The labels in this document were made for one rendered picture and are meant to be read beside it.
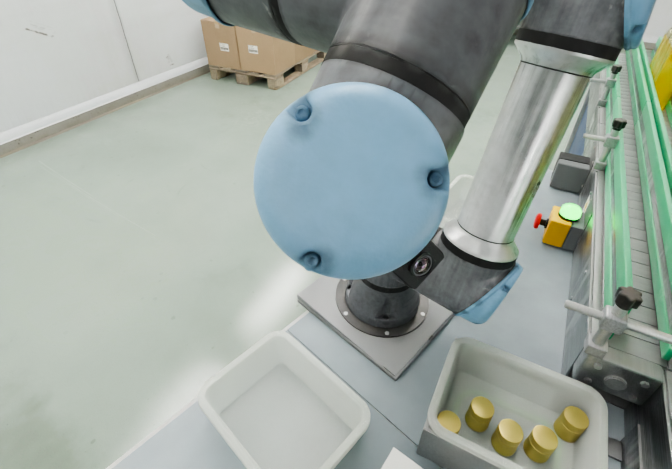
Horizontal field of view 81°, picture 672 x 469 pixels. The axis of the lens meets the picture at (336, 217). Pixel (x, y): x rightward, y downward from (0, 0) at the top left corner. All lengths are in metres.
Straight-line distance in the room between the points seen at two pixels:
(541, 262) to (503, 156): 0.51
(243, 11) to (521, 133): 0.39
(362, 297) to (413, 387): 0.18
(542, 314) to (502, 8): 0.78
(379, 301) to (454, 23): 0.62
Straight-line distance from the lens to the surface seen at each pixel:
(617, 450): 0.81
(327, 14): 0.21
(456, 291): 0.64
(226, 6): 0.27
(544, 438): 0.70
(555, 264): 1.05
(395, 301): 0.75
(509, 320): 0.89
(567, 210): 1.06
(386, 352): 0.77
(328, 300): 0.82
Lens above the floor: 1.40
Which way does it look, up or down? 38 degrees down
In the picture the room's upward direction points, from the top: straight up
